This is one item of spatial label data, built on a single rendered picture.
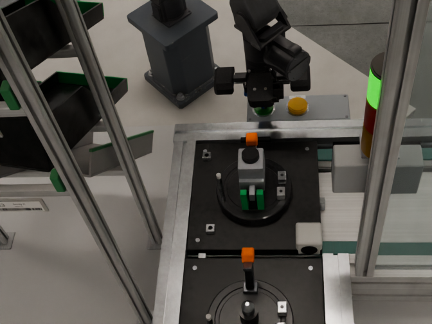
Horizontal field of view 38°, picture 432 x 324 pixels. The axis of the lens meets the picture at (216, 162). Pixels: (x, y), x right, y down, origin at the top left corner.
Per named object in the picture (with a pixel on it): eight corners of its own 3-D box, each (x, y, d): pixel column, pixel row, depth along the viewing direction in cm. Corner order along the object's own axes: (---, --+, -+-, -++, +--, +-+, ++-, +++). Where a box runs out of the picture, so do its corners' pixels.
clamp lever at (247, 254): (244, 282, 104) (242, 246, 100) (256, 282, 104) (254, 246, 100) (243, 297, 101) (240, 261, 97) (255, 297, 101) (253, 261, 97)
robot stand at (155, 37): (189, 47, 158) (177, -18, 142) (227, 76, 151) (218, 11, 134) (143, 78, 153) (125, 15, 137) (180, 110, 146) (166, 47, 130)
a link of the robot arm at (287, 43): (233, 10, 108) (282, 42, 102) (266, -13, 110) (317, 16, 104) (238, 58, 117) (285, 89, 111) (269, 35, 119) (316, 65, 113)
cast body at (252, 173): (241, 162, 115) (238, 139, 109) (265, 161, 114) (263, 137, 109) (240, 201, 110) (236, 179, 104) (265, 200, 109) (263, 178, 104)
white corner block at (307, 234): (295, 233, 113) (295, 221, 110) (321, 233, 113) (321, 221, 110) (296, 256, 111) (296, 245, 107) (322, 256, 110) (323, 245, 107)
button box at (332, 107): (249, 114, 138) (247, 96, 133) (346, 112, 135) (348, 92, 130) (248, 139, 133) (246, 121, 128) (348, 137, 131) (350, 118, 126)
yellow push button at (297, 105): (287, 103, 131) (287, 96, 130) (306, 102, 131) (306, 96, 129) (288, 117, 129) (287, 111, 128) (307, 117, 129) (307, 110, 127)
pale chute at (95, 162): (90, 144, 126) (91, 123, 125) (152, 152, 123) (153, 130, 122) (14, 167, 99) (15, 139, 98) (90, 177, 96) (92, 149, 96)
